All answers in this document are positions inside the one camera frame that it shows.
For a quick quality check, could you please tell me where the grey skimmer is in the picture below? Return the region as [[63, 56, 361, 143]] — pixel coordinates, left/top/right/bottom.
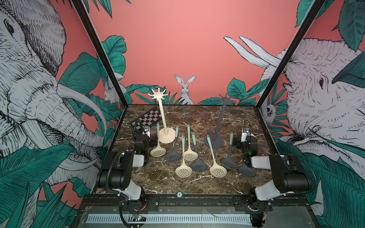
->
[[165, 126, 182, 162], [191, 133, 208, 173], [221, 132, 238, 170], [238, 164, 257, 178]]

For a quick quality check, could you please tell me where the beige skimmer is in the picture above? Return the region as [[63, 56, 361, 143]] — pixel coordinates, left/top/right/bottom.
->
[[207, 135, 227, 178], [150, 123, 166, 157], [182, 125, 198, 161], [175, 136, 193, 178]]

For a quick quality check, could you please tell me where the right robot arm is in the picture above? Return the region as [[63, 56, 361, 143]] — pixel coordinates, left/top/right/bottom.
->
[[239, 136, 312, 207]]

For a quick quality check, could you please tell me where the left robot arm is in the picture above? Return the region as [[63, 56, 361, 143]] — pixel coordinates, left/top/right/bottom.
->
[[96, 135, 150, 206]]

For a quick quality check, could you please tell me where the beige utensil rack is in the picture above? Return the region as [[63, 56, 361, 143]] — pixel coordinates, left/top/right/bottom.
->
[[148, 88, 175, 144]]

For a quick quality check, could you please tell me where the black white checkerboard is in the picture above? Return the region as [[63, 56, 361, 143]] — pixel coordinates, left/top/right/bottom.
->
[[130, 108, 162, 130]]

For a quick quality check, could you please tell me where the small circuit board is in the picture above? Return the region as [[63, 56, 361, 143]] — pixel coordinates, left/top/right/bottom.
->
[[131, 214, 146, 223]]

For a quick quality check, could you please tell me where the white vent strip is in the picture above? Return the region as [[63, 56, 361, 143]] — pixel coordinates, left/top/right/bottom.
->
[[86, 214, 251, 225]]

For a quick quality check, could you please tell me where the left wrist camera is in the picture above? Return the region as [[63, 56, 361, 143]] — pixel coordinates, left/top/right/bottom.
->
[[142, 125, 150, 137]]

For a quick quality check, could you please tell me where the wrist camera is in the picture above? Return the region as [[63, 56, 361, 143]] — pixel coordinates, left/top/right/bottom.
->
[[142, 125, 150, 137], [241, 127, 251, 142]]

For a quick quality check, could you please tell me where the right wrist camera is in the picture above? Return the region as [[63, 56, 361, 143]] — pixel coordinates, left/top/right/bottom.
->
[[241, 127, 251, 142]]

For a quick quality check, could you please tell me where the black front rail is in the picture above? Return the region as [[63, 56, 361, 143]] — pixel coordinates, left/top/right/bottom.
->
[[79, 193, 309, 212]]

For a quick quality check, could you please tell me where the left black frame post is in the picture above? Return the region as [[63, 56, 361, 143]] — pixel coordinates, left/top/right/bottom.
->
[[71, 0, 129, 108]]

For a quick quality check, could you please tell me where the black frame post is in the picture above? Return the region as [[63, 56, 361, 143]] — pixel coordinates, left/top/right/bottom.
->
[[71, 0, 129, 108], [255, 0, 325, 109]]

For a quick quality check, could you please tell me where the right black frame post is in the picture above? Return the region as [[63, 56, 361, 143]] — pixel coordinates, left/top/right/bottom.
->
[[255, 0, 325, 109]]

